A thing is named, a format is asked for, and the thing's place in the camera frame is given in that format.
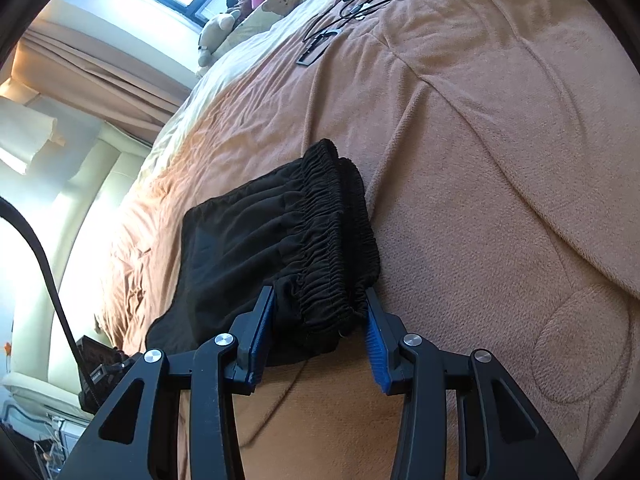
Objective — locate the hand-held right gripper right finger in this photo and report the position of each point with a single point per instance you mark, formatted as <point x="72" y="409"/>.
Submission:
<point x="376" y="355"/>

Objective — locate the beige teddy bear plush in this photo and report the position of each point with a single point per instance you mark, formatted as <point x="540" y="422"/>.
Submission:
<point x="217" y="30"/>

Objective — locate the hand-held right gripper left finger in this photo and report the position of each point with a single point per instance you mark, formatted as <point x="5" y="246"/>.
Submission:
<point x="260" y="345"/>

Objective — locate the black pants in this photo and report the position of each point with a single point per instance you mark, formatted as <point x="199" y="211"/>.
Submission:
<point x="250" y="240"/>

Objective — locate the orange blanket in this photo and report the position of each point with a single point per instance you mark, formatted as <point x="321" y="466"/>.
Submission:
<point x="475" y="160"/>

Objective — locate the beige curtain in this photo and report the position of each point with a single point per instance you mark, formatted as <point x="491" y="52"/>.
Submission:
<point x="100" y="75"/>

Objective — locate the cream duvet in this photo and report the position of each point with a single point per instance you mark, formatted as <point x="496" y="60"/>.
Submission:
<point x="240" y="75"/>

